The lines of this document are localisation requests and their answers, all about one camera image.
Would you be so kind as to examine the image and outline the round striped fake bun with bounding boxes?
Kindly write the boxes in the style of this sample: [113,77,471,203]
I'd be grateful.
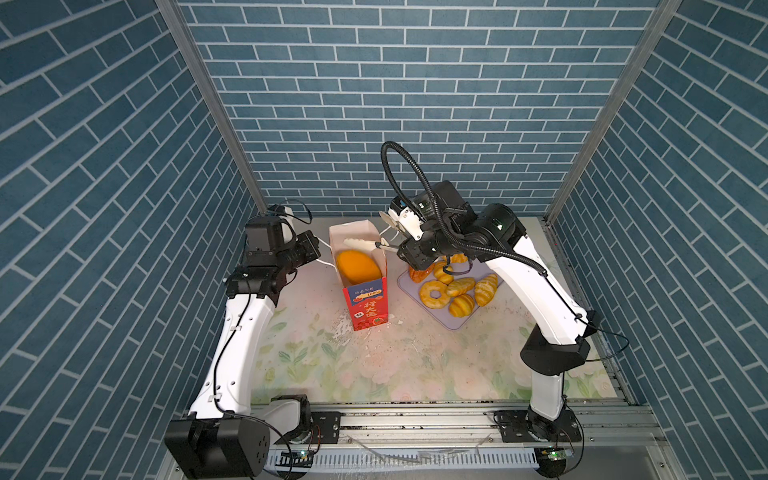
[449,294,475,318]

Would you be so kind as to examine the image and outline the large ring-shaped fake bread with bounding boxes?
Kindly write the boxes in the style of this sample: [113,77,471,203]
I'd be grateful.
[442,253,468,264]

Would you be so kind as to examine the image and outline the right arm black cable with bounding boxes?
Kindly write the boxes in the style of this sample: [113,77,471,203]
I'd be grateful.
[380,140,631,364]

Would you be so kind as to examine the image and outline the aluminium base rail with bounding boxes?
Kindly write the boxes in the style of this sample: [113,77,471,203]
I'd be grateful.
[155,403,679,478]

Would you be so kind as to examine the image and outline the oval golden fake bread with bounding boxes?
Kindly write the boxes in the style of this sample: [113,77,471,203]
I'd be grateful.
[335,250,383,285]

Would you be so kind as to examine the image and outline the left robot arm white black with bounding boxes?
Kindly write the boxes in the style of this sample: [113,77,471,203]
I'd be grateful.
[164,215,320,479]

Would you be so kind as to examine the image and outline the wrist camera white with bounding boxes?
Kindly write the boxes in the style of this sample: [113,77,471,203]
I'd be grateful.
[268,204,295,243]
[387,200,424,241]

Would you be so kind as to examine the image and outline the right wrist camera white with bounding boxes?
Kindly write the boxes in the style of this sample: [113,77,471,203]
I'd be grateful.
[387,200,424,241]

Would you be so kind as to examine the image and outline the lavender plastic tray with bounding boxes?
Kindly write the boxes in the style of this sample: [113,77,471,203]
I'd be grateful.
[397,254,503,330]

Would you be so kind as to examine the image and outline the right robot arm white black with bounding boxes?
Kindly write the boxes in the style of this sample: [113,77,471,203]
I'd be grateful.
[387,181,594,441]

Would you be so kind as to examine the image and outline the metal tongs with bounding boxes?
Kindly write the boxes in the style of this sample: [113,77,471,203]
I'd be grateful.
[342,220,399,253]

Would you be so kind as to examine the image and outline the brown fake croissant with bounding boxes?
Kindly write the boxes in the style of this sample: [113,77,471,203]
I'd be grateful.
[408,265,434,284]

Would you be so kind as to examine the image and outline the glazed fake donut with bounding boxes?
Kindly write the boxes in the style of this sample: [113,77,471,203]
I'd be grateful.
[419,280,451,310]

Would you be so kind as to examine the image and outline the small twisted fake bread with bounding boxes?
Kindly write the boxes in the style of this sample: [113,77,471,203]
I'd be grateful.
[446,277,476,297]

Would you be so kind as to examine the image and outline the long striped fake bread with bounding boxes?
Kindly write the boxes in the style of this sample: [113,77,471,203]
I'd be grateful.
[474,273,499,307]

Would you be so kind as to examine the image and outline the small striped fake bun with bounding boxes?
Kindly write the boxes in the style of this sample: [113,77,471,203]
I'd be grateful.
[432,262,454,285]

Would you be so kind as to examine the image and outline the red white paper bag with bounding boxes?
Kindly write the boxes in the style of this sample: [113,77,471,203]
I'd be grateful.
[327,220,389,331]

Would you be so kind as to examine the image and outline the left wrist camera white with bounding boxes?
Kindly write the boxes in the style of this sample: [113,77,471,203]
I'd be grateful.
[268,204,295,243]

